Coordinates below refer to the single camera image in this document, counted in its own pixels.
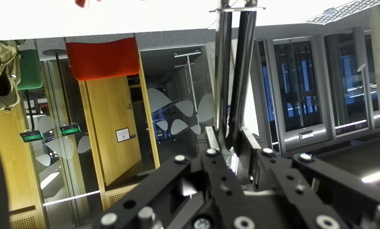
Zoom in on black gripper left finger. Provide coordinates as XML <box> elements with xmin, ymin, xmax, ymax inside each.
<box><xmin>98</xmin><ymin>125</ymin><xmax>241</xmax><ymax>229</ymax></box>

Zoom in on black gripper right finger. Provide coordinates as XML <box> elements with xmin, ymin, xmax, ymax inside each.
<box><xmin>239</xmin><ymin>125</ymin><xmax>380</xmax><ymax>229</ymax></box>

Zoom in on steel kitchen tongs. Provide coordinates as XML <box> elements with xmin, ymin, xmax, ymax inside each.
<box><xmin>208</xmin><ymin>0</ymin><xmax>267</xmax><ymax>151</ymax></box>

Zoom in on white door sign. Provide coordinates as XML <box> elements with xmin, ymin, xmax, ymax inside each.
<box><xmin>114</xmin><ymin>127</ymin><xmax>132</xmax><ymax>144</ymax></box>

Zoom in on wooden door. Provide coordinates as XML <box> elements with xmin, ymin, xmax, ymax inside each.
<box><xmin>76</xmin><ymin>53</ymin><xmax>161</xmax><ymax>190</ymax></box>

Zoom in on grey framed glass door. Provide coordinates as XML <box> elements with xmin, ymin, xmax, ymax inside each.
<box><xmin>267</xmin><ymin>36</ymin><xmax>333</xmax><ymax>148</ymax></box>

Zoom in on green lit sign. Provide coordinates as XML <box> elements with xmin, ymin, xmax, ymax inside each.
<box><xmin>58</xmin><ymin>123</ymin><xmax>82</xmax><ymax>138</ymax></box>
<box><xmin>19</xmin><ymin>130</ymin><xmax>44</xmax><ymax>144</ymax></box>

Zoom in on camouflage bag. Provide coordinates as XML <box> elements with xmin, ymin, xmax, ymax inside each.
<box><xmin>0</xmin><ymin>31</ymin><xmax>21</xmax><ymax>120</ymax></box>

